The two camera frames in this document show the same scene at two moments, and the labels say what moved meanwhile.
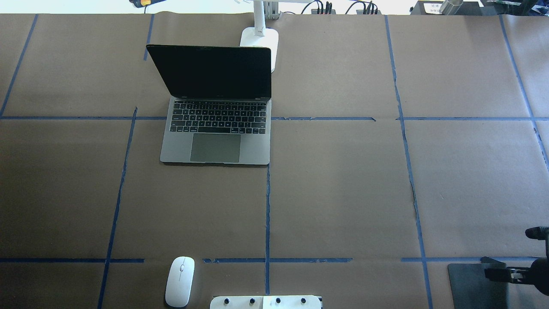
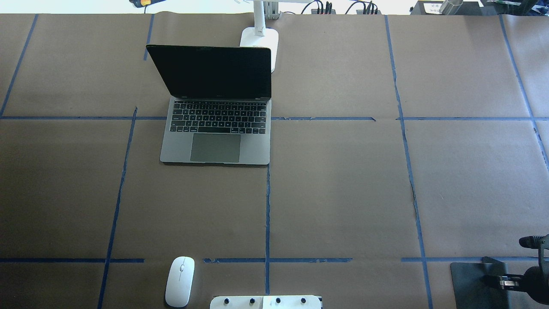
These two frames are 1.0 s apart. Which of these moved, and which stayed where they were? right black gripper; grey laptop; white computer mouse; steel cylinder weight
Moved: right black gripper
Stayed: grey laptop; white computer mouse; steel cylinder weight
